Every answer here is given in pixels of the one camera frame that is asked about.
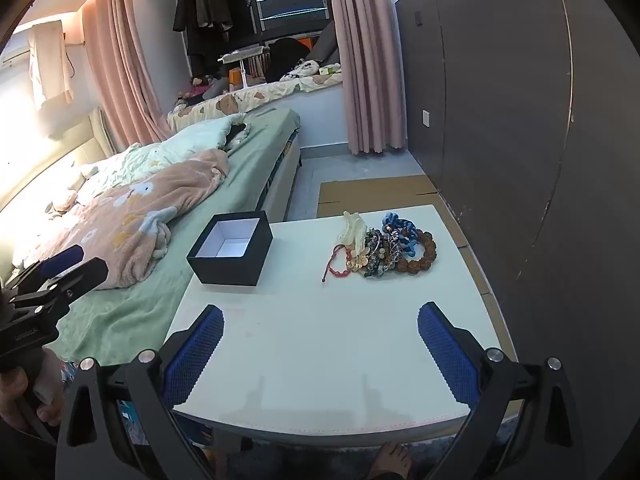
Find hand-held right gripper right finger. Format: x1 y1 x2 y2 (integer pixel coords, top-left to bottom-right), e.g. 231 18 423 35
417 301 586 480

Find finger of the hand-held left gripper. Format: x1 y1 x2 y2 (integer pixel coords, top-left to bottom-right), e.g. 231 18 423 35
10 257 109 321
10 245 85 291

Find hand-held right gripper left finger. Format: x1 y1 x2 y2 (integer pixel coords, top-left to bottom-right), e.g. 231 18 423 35
55 304 226 480

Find black gift box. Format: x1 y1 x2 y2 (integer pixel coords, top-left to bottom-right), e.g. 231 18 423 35
186 211 274 286

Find brown seed bead bracelet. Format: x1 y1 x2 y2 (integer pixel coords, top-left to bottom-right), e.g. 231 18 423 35
395 230 437 274

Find pile of mixed bracelets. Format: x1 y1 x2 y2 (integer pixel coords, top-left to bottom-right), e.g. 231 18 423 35
350 227 416 277

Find person's left hand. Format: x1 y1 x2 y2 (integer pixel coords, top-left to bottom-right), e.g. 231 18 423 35
0 347 66 428

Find pink floral blanket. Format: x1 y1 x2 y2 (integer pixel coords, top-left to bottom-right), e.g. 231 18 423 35
10 149 231 289

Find blue grey rug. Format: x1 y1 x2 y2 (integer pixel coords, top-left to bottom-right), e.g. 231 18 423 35
405 432 473 480

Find person's bare foot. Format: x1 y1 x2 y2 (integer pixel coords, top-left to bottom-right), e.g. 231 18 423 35
367 441 416 480

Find beige padded headboard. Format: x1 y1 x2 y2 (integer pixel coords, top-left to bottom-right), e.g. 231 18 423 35
0 107 118 211

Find cream white hair clip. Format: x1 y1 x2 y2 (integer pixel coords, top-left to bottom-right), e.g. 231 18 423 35
339 211 368 252

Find pale green floral quilt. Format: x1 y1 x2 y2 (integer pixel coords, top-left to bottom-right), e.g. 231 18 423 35
75 112 251 196

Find bed with green sheet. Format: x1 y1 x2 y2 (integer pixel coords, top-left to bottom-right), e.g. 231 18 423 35
0 107 302 368

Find white hanging garment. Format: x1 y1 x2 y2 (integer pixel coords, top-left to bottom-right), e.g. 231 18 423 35
27 19 75 110

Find pink curtain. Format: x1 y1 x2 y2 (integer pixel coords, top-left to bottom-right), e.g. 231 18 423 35
81 0 173 153
324 0 408 156

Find dark brown wardrobe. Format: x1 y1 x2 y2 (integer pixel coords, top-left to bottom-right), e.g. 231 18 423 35
395 0 640 411

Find floral window seat cushion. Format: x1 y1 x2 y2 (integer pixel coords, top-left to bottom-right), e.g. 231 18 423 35
167 72 344 131

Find white drying rack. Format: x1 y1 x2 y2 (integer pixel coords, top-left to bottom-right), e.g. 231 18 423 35
217 45 266 88

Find black hanging coat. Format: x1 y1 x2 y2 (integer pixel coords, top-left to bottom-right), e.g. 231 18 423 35
172 0 233 61

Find black cushion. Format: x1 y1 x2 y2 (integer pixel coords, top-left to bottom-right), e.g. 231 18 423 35
265 36 313 83

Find white black plush toy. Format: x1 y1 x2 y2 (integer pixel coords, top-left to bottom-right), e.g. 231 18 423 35
280 59 321 82

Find grey pillow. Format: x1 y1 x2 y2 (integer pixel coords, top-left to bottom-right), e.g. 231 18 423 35
305 22 341 63

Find red string bracelet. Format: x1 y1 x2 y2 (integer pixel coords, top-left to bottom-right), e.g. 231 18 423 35
322 244 354 281

